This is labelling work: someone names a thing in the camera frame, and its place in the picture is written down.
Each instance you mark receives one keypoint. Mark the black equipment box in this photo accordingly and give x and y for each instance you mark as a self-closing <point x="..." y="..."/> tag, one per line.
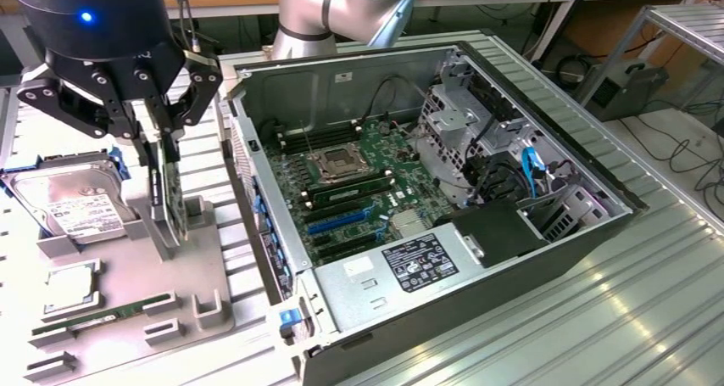
<point x="625" y="91"/>

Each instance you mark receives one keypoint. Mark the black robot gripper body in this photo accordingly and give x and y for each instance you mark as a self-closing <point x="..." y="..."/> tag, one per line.
<point x="107" y="42"/>

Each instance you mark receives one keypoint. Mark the silver hard disk drive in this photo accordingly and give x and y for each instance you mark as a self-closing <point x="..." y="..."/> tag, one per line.
<point x="74" y="199"/>

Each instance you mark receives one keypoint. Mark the aluminium frame table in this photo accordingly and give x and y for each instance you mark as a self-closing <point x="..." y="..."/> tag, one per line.
<point x="679" y="25"/>

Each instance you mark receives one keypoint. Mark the green graphics card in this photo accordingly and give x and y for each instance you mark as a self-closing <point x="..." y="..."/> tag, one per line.
<point x="167" y="191"/>

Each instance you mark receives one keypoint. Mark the blue expansion slot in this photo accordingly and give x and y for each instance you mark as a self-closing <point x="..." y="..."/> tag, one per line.
<point x="337" y="221"/>

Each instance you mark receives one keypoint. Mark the open black PC case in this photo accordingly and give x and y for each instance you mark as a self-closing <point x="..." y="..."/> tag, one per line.
<point x="566" y="284"/>

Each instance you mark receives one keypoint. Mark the metal disk bay cage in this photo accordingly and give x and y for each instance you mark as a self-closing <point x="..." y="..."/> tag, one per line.
<point x="453" y="127"/>

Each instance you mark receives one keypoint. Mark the grey parts rack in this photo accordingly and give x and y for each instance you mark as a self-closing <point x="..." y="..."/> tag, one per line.
<point x="142" y="284"/>

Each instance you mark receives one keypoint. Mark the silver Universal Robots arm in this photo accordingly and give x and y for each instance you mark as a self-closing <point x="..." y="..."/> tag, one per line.
<point x="317" y="17"/>

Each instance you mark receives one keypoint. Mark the green motherboard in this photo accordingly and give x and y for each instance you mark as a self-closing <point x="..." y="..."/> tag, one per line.
<point x="397" y="182"/>

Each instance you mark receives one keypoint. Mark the silver CPU chip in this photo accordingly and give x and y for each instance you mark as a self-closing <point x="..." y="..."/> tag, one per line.
<point x="71" y="290"/>

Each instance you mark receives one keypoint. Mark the metal CPU socket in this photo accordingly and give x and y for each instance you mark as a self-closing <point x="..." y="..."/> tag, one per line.
<point x="334" y="161"/>

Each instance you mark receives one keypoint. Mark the blue case latch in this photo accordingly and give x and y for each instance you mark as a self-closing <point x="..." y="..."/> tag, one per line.
<point x="289" y="320"/>

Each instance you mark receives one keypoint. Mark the grey power supply unit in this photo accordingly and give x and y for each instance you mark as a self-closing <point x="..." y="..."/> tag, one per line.
<point x="362" y="284"/>

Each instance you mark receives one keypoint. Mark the silver chipset heatsink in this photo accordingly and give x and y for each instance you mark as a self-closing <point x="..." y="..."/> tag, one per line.
<point x="410" y="225"/>

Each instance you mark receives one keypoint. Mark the green installed RAM stick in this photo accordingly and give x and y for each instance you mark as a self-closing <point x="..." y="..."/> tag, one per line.
<point x="351" y="190"/>

